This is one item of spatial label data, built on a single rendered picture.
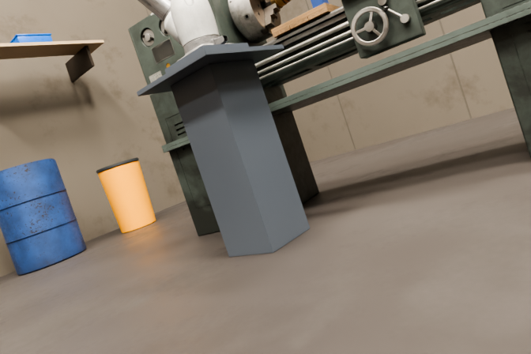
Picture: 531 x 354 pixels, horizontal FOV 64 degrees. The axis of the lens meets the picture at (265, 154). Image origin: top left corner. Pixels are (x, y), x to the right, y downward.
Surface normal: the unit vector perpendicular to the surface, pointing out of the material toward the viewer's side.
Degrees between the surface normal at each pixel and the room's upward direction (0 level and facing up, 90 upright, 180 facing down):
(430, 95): 90
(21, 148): 90
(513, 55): 90
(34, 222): 90
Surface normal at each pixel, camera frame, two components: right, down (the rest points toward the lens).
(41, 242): 0.36, -0.10
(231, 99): 0.72, -0.22
